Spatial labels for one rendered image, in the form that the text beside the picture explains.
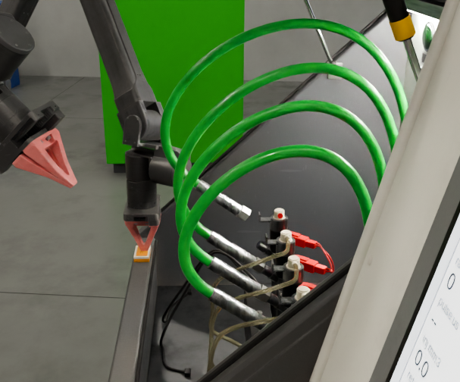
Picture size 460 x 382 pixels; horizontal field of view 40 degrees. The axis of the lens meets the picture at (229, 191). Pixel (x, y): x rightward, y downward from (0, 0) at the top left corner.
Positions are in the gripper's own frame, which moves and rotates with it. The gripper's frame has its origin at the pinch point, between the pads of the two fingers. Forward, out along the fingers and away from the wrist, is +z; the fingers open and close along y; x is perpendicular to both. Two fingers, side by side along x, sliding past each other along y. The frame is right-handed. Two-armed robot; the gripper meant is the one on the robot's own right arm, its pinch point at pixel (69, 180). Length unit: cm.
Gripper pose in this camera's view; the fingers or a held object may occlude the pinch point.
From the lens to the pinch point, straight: 85.8
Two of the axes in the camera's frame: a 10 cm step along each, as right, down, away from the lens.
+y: 7.0, -5.9, -4.0
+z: 6.8, 7.2, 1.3
